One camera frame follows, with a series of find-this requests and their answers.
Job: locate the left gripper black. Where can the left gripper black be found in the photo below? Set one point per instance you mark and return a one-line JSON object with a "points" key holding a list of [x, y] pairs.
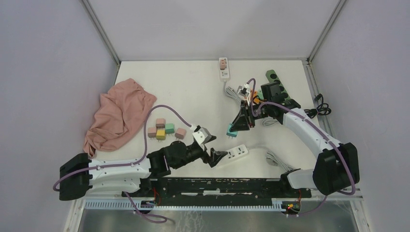
{"points": [[215, 156]]}

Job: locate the green power strip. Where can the green power strip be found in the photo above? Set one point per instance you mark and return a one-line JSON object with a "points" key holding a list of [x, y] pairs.
{"points": [[272, 77]]}

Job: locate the white USB power strip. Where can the white USB power strip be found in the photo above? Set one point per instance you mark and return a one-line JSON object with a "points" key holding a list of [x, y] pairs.
{"points": [[234, 154]]}

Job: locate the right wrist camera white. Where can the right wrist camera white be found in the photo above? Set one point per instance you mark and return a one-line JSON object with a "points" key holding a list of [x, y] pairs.
{"points": [[244, 92]]}

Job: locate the yellow adapter plug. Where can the yellow adapter plug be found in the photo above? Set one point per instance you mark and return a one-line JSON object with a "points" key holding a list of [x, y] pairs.
{"points": [[160, 135]]}

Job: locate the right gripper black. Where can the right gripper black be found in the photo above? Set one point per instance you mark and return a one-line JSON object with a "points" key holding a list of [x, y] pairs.
{"points": [[243, 119]]}

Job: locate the pink adapter plug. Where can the pink adapter plug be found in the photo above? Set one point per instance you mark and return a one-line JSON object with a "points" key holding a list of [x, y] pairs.
{"points": [[160, 123], [151, 132], [180, 133]]}

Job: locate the pink cloth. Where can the pink cloth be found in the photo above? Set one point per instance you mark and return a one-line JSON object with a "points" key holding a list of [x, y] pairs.
{"points": [[122, 113]]}

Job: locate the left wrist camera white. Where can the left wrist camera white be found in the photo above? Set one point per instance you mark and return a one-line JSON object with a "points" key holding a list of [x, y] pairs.
{"points": [[202, 136]]}

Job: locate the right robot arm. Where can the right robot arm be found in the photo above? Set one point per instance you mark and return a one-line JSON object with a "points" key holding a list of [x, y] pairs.
{"points": [[336, 168]]}

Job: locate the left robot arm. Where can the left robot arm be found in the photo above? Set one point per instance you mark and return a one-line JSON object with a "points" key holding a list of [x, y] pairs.
{"points": [[81, 175]]}

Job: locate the green USB adapter plug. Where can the green USB adapter plug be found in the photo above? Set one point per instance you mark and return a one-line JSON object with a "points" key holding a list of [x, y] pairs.
{"points": [[169, 128]]}

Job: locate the teal USB adapter plug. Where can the teal USB adapter plug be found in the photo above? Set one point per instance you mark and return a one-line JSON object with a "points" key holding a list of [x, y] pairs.
{"points": [[229, 133]]}

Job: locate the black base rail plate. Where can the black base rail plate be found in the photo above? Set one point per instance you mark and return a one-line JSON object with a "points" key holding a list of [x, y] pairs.
{"points": [[178, 191]]}

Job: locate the white slim power strip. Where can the white slim power strip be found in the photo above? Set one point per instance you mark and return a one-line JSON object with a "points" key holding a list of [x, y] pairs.
{"points": [[224, 74]]}

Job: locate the pink adapter on white strip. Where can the pink adapter on white strip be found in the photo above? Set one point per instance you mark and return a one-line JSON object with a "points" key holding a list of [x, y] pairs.
{"points": [[222, 64]]}

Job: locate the orange power strip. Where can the orange power strip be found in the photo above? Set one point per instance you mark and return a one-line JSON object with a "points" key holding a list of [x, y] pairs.
{"points": [[255, 98]]}

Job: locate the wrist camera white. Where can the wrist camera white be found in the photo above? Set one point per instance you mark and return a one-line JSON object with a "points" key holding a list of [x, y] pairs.
{"points": [[244, 92], [202, 136]]}

